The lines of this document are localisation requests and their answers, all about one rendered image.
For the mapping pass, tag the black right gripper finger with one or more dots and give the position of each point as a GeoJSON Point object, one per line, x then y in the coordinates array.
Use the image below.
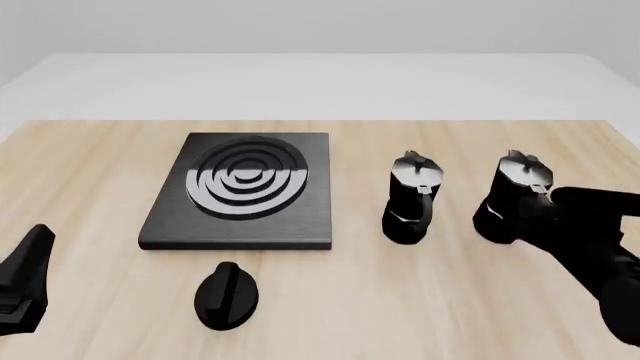
{"type": "Point", "coordinates": [595, 202]}
{"type": "Point", "coordinates": [575, 240]}

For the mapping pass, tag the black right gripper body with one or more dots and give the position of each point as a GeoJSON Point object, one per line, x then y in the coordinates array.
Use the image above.
{"type": "Point", "coordinates": [625, 296]}

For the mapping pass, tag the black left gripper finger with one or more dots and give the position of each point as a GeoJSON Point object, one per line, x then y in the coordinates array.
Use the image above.
{"type": "Point", "coordinates": [30, 258]}

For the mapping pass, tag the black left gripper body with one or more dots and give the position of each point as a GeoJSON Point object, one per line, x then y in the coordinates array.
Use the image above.
{"type": "Point", "coordinates": [20, 315]}

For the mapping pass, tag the black moka pot silver lid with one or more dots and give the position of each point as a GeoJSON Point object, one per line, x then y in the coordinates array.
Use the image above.
{"type": "Point", "coordinates": [502, 191]}
{"type": "Point", "coordinates": [404, 198]}

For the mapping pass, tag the flat black stove plate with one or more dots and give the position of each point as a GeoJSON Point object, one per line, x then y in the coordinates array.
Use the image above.
{"type": "Point", "coordinates": [162, 225]}

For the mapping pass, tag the round black stove knob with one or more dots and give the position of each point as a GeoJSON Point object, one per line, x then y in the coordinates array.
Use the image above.
{"type": "Point", "coordinates": [225, 300]}

